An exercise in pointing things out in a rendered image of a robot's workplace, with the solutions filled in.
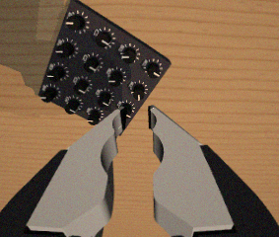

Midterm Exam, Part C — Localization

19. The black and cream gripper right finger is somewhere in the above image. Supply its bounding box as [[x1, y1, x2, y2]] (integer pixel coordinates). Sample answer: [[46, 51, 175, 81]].
[[148, 105, 279, 237]]

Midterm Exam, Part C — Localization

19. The black knob box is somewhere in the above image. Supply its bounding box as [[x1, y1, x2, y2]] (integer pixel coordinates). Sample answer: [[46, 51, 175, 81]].
[[38, 0, 172, 128]]

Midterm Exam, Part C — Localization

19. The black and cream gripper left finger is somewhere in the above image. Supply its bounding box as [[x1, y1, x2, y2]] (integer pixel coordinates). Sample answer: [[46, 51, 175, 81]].
[[0, 107, 127, 237]]

